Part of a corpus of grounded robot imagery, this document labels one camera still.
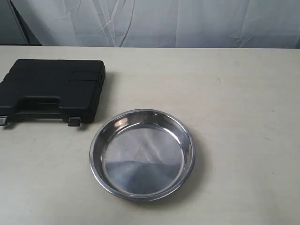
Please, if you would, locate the black plastic tool case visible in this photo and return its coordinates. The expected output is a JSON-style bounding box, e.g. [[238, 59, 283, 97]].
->
[[0, 59, 105, 127]]

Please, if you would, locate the round stainless steel tray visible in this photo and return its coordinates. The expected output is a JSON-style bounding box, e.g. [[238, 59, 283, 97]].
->
[[89, 109, 196, 202]]

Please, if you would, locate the white backdrop curtain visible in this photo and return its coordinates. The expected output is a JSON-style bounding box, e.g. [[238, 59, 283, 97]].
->
[[0, 0, 300, 48]]

